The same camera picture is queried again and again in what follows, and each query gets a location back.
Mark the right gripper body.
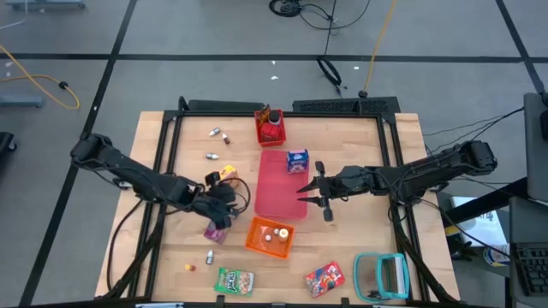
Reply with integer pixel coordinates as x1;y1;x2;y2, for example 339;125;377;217
314;160;371;223

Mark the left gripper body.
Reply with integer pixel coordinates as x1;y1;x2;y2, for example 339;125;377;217
190;182;241;231

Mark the Raisin Bran cereal box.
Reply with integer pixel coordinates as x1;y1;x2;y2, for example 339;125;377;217
202;220;230;246

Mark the Frosted Flakes cereal box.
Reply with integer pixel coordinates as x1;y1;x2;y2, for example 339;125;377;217
285;148;310;175

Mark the Corn Pops cereal box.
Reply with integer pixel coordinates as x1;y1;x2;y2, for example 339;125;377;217
217;164;240;181

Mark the pink plastic bin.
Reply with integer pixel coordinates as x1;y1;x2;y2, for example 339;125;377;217
253;148;310;221

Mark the orange slotted plastic basket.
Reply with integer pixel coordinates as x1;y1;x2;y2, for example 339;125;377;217
244;215;296;261

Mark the red lidded spice container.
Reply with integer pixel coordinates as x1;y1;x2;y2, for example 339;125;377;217
259;121;283;143

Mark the Apple Jacks cereal box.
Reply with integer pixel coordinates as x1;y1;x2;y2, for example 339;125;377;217
213;266;255;298

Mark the red candy bag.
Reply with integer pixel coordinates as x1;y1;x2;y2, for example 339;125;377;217
302;260;347;299

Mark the small red plastic basket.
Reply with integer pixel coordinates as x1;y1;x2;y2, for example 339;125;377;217
253;108;288;148

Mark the black perforated panel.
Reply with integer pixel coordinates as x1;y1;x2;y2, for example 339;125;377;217
292;96;402;116

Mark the teal mesh basket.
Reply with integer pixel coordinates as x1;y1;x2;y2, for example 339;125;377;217
352;252;411;303

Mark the orange snack bag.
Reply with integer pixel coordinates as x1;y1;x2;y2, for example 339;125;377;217
256;104;272;126

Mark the white card stack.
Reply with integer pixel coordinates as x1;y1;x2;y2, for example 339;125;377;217
391;258;407;296

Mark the white paper sheet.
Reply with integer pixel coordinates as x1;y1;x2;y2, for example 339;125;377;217
448;195;509;248

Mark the black support beam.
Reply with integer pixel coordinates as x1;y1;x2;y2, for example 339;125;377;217
439;176;531;227

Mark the white round dish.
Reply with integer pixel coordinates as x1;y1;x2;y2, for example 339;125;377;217
482;244;514;267

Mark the grey laptop with keyboard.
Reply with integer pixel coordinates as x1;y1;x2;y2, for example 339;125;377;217
508;195;548;299

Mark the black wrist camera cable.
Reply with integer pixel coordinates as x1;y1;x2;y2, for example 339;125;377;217
229;175;253;215

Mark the black table frame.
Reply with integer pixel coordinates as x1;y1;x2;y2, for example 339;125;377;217
102;109;462;307

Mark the black looped floor cable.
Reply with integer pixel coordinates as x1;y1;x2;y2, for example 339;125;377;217
315;55;345;98

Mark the black arm base cable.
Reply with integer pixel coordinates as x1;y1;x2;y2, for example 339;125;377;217
105;198;145;297

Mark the yellow hanging cord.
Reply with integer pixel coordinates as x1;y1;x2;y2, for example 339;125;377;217
361;0;397;98

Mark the black floor cable bundle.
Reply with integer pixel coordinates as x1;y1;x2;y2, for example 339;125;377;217
268;0;372;32

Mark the yellow floor cable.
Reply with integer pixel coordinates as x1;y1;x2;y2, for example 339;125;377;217
0;44;81;110

